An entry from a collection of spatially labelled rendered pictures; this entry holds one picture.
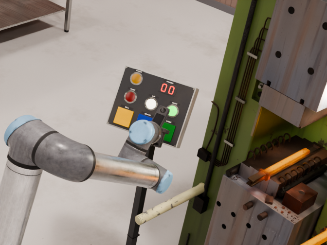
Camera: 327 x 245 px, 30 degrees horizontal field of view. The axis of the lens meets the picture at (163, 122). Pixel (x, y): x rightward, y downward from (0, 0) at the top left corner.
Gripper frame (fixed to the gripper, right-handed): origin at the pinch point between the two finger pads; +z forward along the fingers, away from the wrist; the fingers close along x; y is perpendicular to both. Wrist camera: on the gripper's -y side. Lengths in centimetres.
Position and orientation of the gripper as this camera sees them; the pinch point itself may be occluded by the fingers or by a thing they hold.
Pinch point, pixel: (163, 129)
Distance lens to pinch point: 261.0
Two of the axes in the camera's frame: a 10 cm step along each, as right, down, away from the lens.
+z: 2.1, 0.4, 9.8
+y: -3.2, 9.5, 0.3
